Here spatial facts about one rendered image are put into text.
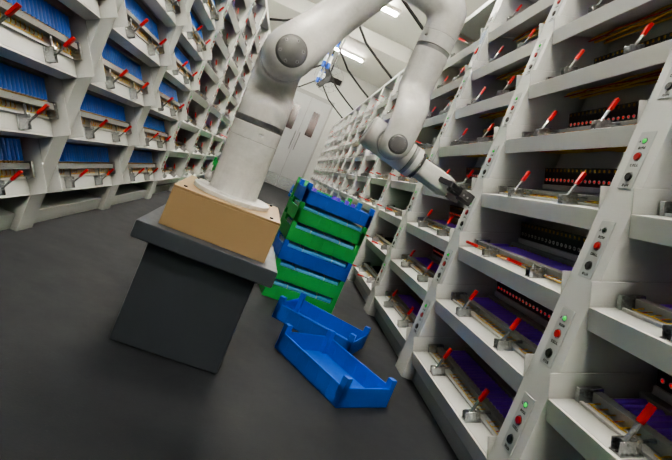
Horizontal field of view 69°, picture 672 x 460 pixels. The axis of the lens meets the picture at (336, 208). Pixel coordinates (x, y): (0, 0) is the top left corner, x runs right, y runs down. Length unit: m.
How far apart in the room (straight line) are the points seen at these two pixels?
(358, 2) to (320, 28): 0.12
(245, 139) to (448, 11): 0.59
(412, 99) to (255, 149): 0.39
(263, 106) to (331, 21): 0.25
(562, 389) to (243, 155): 0.83
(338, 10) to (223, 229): 0.57
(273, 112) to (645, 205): 0.79
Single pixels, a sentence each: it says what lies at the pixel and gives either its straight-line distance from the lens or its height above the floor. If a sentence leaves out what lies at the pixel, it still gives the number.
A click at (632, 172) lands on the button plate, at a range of 1.13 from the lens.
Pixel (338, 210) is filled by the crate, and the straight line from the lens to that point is 1.93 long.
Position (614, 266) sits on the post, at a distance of 1.07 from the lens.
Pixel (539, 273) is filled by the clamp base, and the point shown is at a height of 0.50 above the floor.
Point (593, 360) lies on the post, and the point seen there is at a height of 0.39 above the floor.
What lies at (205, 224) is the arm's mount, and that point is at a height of 0.31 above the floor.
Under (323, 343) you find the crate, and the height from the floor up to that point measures 0.03.
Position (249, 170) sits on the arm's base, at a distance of 1.16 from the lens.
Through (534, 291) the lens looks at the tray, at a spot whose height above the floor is 0.46.
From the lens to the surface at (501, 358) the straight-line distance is 1.25.
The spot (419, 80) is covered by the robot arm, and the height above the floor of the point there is 0.83.
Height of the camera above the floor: 0.50
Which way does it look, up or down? 2 degrees down
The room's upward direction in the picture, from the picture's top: 23 degrees clockwise
